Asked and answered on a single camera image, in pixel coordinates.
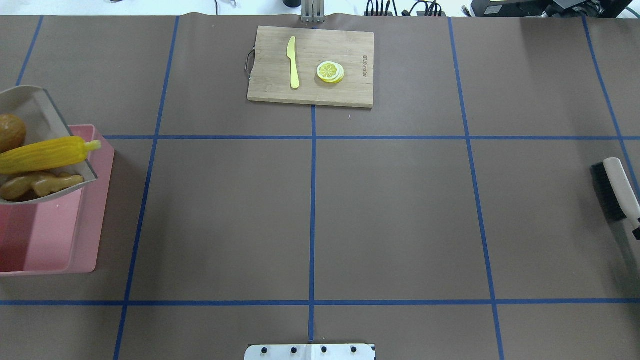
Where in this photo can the yellow toy corn cob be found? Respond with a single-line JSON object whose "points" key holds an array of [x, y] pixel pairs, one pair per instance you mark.
{"points": [[47, 155]]}

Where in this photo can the beige plastic dustpan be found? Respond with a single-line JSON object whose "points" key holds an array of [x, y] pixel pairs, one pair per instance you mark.
{"points": [[43, 122]]}

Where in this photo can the black bristle hand brush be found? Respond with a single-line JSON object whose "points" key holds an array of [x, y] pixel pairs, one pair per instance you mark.
{"points": [[615, 193]]}

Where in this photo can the tan toy ginger root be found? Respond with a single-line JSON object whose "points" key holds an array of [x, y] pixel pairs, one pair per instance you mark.
{"points": [[41, 184]]}

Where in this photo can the brown toy potato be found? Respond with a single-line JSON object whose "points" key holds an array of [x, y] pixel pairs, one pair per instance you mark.
{"points": [[12, 132]]}

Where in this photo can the pink plastic bin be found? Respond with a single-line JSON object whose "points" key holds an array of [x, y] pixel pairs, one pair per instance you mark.
{"points": [[61, 236]]}

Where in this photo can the yellow plastic knife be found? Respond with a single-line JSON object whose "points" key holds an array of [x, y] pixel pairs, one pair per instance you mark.
{"points": [[291, 54]]}

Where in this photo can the yellow lemon slices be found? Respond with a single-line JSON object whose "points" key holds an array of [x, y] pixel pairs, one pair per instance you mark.
{"points": [[330, 72]]}

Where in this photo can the wooden cutting board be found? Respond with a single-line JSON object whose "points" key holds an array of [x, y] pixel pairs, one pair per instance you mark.
{"points": [[269, 79]]}

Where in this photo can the metal mounting plate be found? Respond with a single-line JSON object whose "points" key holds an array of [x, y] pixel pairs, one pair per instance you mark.
{"points": [[331, 351]]}

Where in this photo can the aluminium frame post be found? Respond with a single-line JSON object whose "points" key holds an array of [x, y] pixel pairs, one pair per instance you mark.
{"points": [[313, 11]]}

